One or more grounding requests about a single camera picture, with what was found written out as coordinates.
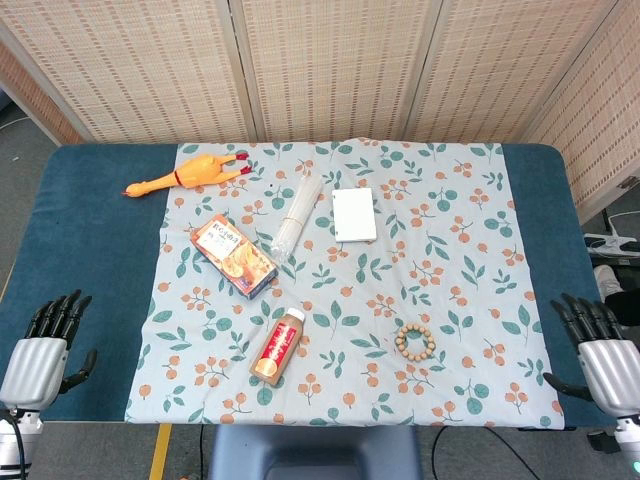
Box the orange rubber chicken toy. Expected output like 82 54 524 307
124 153 253 200

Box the clear bag of sticks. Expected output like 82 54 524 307
270 173 324 264

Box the black cable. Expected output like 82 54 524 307
431 427 544 480

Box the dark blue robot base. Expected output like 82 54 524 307
206 424 425 480

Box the woven folding screen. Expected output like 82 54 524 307
0 0 640 225

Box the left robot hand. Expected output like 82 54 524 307
0 289 99 412

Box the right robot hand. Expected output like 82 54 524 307
542 292 640 420

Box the orange and blue snack box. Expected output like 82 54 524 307
189 213 279 302

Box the white flat box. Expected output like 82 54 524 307
331 187 378 244

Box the brown drink bottle red label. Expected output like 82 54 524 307
248 307 306 388

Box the floral patterned tablecloth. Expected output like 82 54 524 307
123 138 567 431

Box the wooden bead bracelet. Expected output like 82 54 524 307
394 322 437 363

